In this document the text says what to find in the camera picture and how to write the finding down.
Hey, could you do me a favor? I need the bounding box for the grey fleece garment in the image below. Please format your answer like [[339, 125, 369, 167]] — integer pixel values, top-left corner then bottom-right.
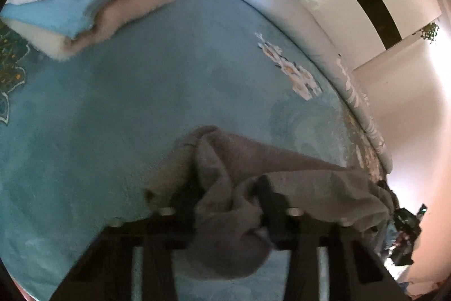
[[145, 126, 395, 280]]

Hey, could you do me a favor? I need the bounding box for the teal floral bed sheet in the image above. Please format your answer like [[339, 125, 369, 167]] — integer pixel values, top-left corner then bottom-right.
[[1, 0, 384, 300]]

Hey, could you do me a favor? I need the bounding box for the green hanging plant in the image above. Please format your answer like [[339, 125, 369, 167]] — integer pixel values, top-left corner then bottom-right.
[[417, 22, 439, 43]]

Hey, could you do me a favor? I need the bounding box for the blue folded garment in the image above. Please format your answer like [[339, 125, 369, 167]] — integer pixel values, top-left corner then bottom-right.
[[1, 0, 113, 39]]

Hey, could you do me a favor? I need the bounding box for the beige folded garment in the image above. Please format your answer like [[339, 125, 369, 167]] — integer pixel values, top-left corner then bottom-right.
[[2, 0, 175, 61]]

